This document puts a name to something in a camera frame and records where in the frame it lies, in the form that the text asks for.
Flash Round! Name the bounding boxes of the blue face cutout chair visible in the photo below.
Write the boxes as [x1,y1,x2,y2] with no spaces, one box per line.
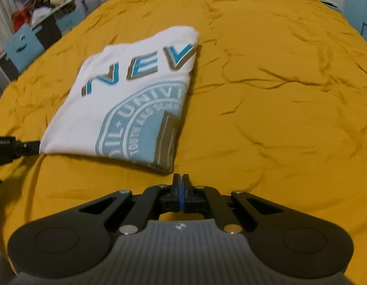
[4,24,45,72]

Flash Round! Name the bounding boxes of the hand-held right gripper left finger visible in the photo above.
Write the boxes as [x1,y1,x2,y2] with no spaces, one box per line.
[78,174,182,236]

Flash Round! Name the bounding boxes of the blue and white cabinet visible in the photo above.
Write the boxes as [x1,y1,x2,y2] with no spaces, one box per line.
[343,0,367,48]

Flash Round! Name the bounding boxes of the mustard yellow bed blanket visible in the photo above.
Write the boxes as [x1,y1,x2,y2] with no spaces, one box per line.
[0,0,367,276]

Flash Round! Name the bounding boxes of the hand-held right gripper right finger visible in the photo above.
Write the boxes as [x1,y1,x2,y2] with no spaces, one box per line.
[181,174,284,234]

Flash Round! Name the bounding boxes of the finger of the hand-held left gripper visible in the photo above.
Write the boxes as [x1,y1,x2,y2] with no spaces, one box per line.
[15,140,41,157]

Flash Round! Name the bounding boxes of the white printed t-shirt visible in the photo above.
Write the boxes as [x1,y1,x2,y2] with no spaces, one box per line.
[39,26,201,175]

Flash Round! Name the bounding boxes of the red cloth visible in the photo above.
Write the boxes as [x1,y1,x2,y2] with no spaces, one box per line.
[11,8,34,33]

